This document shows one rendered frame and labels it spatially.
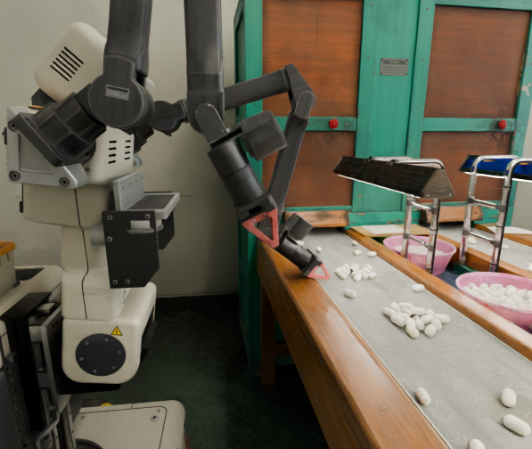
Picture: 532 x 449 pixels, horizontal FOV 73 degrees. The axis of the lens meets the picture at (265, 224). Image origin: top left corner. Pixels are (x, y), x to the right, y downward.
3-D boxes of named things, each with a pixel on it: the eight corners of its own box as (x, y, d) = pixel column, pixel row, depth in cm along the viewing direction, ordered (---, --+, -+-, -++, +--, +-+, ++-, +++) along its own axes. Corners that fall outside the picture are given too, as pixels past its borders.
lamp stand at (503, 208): (492, 293, 120) (513, 158, 109) (452, 272, 139) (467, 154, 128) (540, 289, 123) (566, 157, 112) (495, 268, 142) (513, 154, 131)
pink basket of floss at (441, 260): (444, 285, 126) (447, 259, 124) (372, 268, 142) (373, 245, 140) (459, 265, 147) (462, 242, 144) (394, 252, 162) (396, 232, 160)
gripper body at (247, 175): (267, 194, 68) (249, 159, 66) (275, 204, 58) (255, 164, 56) (237, 210, 68) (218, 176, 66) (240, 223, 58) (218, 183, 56)
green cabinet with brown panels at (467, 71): (247, 216, 158) (244, -27, 136) (236, 197, 211) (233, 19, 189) (514, 207, 180) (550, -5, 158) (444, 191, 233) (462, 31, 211)
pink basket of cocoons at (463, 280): (535, 358, 84) (542, 322, 82) (432, 312, 107) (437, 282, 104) (582, 328, 98) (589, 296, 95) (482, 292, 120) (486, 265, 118)
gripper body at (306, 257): (312, 250, 114) (294, 238, 112) (322, 261, 104) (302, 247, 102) (298, 266, 115) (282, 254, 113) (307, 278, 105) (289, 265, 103)
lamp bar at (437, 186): (423, 200, 84) (427, 168, 83) (332, 174, 144) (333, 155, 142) (454, 199, 86) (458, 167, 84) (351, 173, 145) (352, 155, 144)
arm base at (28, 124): (48, 122, 61) (8, 118, 50) (84, 93, 61) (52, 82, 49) (85, 162, 64) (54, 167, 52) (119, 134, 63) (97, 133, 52)
